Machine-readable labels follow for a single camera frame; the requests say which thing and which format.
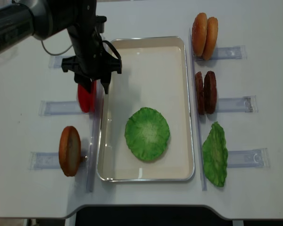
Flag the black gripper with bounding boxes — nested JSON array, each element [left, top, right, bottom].
[[61, 24, 122, 94]]

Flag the red tomato slice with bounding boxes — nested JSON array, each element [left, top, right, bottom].
[[77, 84, 90, 113], [89, 81, 97, 112]]

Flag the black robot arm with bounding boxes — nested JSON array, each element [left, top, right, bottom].
[[0, 0, 122, 94]]

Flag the clear plastic holder cheese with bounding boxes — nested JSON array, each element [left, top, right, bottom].
[[48, 55, 71, 69]]

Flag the bread bun slice front left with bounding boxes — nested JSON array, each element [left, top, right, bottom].
[[58, 126, 81, 177]]

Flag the bread bun slice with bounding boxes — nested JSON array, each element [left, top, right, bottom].
[[58, 126, 81, 177], [202, 17, 218, 60]]

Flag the green lettuce leaf on tray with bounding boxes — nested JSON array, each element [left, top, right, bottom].
[[125, 107, 170, 162]]

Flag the clear plastic holder left bread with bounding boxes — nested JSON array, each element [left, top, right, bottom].
[[29, 151, 89, 171]]

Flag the clear plastic holder bread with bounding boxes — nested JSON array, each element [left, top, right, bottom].
[[29, 151, 89, 171], [194, 45, 247, 62]]

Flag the brown meat patty left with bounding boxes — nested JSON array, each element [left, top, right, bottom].
[[194, 72, 205, 115]]

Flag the brown meat patty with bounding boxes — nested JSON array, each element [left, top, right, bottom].
[[204, 71, 217, 114], [194, 72, 205, 115]]

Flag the brown meat patty right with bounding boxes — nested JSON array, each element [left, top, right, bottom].
[[204, 71, 217, 114]]

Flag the bread bun top rear right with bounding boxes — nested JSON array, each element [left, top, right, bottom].
[[191, 13, 208, 57]]

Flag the bread bun slice rear right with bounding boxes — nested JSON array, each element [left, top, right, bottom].
[[202, 17, 218, 60]]

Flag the green lettuce leaf standing right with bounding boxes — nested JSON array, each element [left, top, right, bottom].
[[202, 121, 228, 187]]

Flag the clear plastic holder right bread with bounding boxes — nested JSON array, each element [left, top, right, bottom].
[[194, 45, 247, 62]]

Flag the clear plastic holder patties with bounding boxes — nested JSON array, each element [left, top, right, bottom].
[[215, 96, 258, 113]]

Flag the clear plastic holder lettuce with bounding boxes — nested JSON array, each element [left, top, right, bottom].
[[227, 148, 270, 168]]

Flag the clear plastic strip left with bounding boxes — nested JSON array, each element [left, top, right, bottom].
[[86, 82, 104, 193]]

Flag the clear plastic strip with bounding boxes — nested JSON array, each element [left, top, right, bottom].
[[189, 27, 207, 191], [86, 82, 104, 193]]

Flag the silver metal tray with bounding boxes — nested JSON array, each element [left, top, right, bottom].
[[97, 36, 195, 182]]

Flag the clear plastic strip right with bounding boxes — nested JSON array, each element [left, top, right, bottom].
[[189, 27, 207, 191]]

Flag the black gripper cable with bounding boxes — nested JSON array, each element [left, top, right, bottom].
[[41, 39, 122, 62]]

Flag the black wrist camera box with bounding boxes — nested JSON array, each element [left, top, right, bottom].
[[95, 16, 107, 34]]

